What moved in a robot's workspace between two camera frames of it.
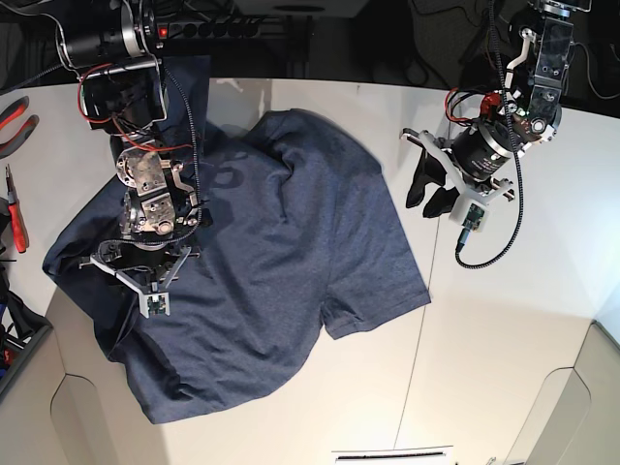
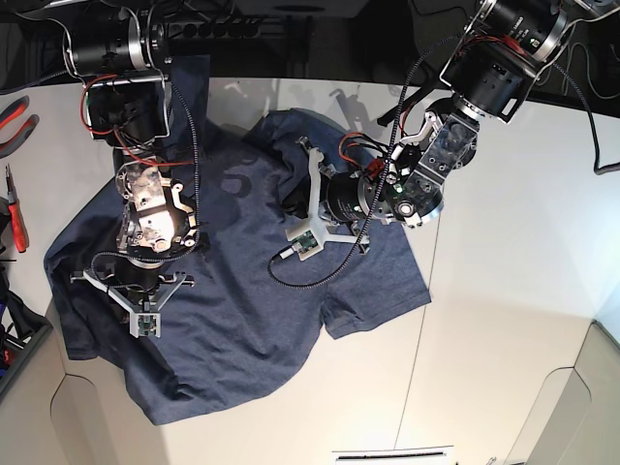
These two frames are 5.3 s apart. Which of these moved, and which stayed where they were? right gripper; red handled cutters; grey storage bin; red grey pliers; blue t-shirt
Moved: blue t-shirt; right gripper
Stayed: grey storage bin; red handled cutters; red grey pliers
